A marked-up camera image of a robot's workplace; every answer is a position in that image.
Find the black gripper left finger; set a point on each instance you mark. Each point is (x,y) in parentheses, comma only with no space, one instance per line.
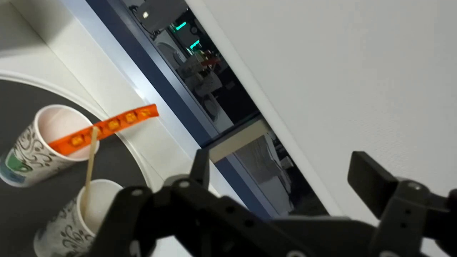
(201,165)

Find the white window blind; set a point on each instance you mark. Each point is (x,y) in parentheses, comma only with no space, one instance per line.
(357,80)

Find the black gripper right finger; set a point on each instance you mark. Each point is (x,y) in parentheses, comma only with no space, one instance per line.
(373,180)

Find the patterned paper cup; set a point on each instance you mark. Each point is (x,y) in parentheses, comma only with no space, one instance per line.
(33,151)
(61,232)

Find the orange sachet strip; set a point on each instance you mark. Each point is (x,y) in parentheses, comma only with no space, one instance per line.
(118,121)

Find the dark blue window frame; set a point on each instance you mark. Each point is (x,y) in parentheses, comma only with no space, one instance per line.
(143,65)

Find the wooden stir stick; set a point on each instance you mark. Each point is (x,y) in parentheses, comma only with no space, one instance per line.
(90,157)

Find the round white-rimmed dark tray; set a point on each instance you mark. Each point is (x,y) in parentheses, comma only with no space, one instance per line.
(18,208)

